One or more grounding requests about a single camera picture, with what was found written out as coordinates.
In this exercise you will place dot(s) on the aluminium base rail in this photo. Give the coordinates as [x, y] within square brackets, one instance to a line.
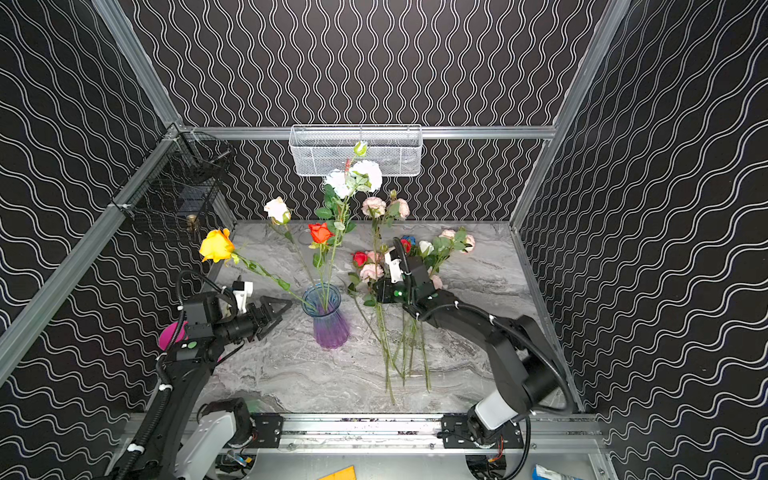
[438, 434]

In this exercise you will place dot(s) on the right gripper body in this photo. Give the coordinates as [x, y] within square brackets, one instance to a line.
[405, 287]

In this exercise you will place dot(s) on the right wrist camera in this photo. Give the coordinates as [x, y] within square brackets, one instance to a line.
[394, 268]

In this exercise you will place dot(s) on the pink rose spray right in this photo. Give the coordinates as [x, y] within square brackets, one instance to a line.
[436, 252]

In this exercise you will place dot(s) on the white light-blue flower stem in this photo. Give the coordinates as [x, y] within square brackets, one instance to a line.
[340, 186]

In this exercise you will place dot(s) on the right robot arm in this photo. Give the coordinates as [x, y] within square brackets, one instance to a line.
[527, 375]

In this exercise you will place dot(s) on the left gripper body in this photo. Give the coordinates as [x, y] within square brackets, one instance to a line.
[258, 318]

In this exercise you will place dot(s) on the brass padlock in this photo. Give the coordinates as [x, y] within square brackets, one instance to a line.
[192, 224]

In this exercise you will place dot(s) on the blue white box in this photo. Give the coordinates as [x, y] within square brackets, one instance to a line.
[541, 472]

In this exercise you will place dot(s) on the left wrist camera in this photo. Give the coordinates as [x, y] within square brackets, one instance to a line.
[242, 290]

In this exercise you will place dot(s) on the magenta silicone cup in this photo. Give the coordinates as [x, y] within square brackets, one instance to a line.
[173, 333]

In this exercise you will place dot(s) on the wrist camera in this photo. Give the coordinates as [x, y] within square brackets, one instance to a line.
[242, 290]
[394, 268]

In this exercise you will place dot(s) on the white mesh wall basket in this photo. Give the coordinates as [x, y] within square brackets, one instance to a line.
[319, 149]

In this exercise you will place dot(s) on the cream rose stem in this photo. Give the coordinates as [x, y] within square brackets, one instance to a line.
[280, 216]

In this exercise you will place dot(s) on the yellow object below rail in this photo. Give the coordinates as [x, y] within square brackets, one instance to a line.
[347, 473]

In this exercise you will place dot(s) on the pink rose spray stem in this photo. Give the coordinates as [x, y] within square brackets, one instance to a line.
[381, 213]

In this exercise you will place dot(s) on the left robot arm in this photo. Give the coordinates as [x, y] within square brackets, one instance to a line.
[157, 450]

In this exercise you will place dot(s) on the black wire wall basket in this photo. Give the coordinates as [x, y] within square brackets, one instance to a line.
[187, 180]

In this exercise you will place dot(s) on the purple blue glass vase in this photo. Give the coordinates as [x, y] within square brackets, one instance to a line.
[322, 303]

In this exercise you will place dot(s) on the yellow rose stem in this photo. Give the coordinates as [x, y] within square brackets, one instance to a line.
[217, 246]

